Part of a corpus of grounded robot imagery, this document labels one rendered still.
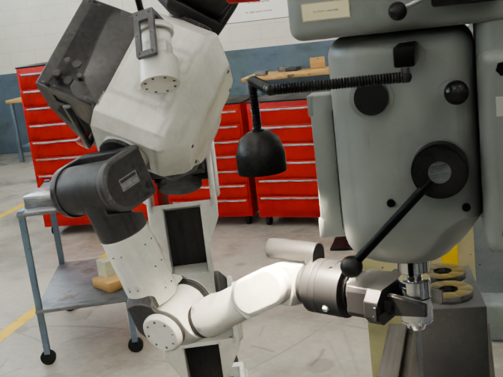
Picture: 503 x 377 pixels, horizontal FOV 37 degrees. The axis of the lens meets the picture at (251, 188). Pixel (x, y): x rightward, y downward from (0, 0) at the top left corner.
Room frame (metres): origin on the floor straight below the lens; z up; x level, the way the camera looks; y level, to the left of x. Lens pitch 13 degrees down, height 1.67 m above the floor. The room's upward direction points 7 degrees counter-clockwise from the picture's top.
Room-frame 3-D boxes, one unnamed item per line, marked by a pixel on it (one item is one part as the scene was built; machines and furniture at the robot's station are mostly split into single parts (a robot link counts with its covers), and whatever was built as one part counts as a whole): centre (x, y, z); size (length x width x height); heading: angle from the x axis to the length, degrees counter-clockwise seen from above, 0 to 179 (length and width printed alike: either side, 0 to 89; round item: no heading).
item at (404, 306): (1.03, -0.20, 1.23); 0.06 x 0.02 x 0.03; 52
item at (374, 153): (1.05, -0.23, 1.47); 0.21 x 0.19 x 0.32; 164
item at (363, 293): (1.11, -0.15, 1.23); 0.13 x 0.12 x 0.10; 142
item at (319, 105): (1.08, -0.12, 1.45); 0.04 x 0.04 x 0.21; 74
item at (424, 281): (1.05, -0.22, 1.26); 0.05 x 0.05 x 0.01
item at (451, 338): (1.39, -0.35, 1.03); 0.22 x 0.12 x 0.20; 171
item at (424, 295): (1.05, -0.22, 1.23); 0.05 x 0.05 x 0.06
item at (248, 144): (1.08, -0.02, 1.48); 0.07 x 0.07 x 0.06
